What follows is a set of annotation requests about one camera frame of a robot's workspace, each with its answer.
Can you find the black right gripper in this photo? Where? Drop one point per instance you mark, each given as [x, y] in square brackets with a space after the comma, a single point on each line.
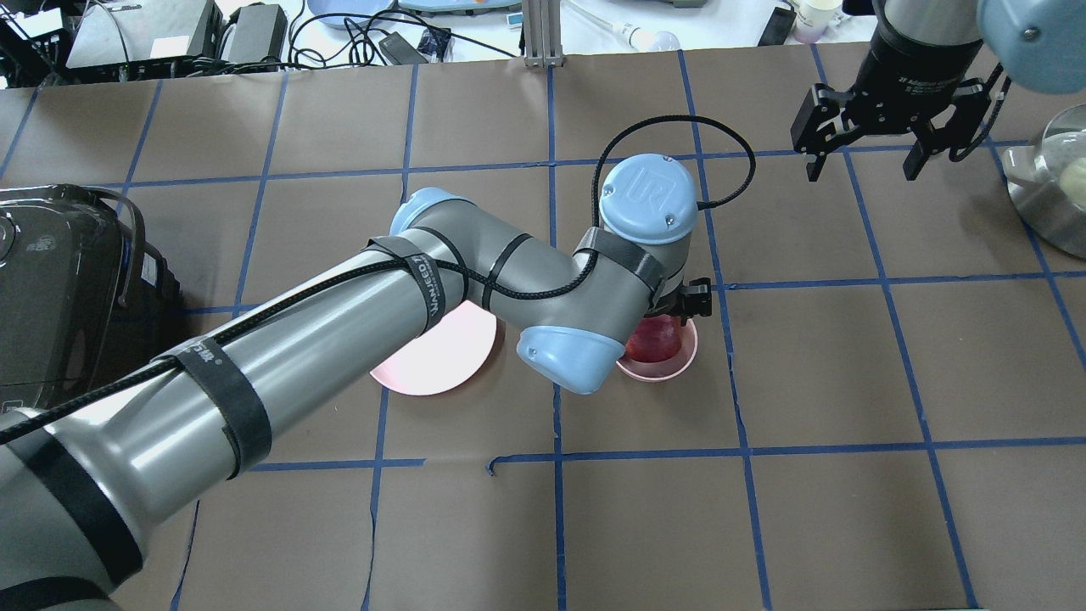
[906, 87]

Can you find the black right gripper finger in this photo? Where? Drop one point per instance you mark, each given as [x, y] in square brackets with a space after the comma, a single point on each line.
[694, 299]

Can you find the red apple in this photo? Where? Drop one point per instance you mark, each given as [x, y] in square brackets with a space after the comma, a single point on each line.
[656, 339]

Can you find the pink bowl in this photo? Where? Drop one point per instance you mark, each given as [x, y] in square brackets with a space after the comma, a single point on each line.
[670, 369]

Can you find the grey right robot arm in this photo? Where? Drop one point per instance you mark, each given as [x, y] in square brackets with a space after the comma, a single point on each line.
[873, 168]

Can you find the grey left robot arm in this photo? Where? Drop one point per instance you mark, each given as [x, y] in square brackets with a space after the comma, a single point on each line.
[86, 483]

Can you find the steel bowl with food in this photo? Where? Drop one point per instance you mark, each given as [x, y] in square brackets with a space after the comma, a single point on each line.
[1046, 181]

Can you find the pink plate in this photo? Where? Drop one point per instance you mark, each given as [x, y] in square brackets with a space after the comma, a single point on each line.
[444, 357]

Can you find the white cup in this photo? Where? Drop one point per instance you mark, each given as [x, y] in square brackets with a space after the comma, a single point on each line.
[813, 19]

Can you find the black phone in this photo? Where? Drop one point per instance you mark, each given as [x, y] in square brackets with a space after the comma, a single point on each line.
[778, 27]

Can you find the black power adapter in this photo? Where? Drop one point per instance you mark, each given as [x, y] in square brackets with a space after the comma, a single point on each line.
[255, 33]

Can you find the grey electronics box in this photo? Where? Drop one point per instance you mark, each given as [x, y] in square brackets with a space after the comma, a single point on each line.
[135, 33]

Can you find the aluminium frame post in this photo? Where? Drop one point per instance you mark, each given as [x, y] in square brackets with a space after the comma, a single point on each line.
[540, 30]

